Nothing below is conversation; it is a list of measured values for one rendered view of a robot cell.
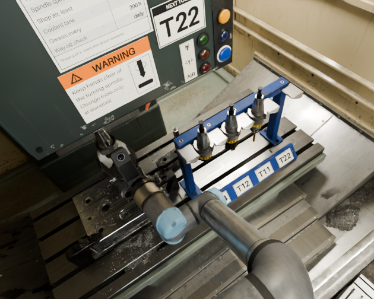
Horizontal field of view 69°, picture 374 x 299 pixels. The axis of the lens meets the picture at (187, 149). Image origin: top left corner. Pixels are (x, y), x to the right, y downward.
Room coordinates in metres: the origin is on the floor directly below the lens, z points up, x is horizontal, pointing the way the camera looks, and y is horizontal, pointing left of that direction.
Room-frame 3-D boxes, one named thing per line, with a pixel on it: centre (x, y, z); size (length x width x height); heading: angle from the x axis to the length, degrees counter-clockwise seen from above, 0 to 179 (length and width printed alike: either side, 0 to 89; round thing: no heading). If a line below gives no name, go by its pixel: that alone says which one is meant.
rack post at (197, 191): (0.55, 0.02, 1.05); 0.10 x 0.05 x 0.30; 23
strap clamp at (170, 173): (0.55, 0.13, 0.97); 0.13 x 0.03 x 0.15; 113
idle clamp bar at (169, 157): (0.72, 0.02, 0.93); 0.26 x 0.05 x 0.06; 118
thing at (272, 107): (0.63, -0.31, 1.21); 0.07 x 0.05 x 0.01; 23
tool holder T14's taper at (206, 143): (0.52, -0.05, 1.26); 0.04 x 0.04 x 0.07
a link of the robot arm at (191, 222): (0.31, 0.08, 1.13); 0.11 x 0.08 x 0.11; 111
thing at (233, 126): (0.56, -0.16, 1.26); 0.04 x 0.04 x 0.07
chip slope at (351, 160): (0.80, -0.36, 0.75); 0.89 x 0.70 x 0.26; 23
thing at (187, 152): (0.50, 0.00, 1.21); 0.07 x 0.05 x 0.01; 23
